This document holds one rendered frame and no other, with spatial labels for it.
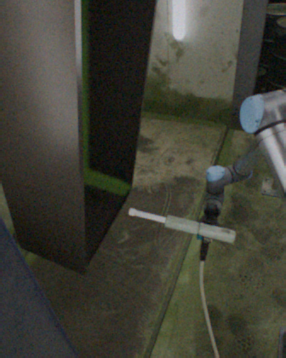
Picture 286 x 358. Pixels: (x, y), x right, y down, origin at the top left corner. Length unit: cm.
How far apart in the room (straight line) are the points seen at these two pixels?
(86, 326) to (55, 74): 140
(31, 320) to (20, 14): 68
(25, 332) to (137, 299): 165
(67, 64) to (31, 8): 14
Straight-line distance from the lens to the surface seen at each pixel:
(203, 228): 134
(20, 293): 21
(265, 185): 260
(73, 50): 75
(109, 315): 185
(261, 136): 104
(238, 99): 309
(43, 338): 25
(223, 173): 152
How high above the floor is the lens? 170
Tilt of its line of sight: 39 degrees down
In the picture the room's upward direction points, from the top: 6 degrees counter-clockwise
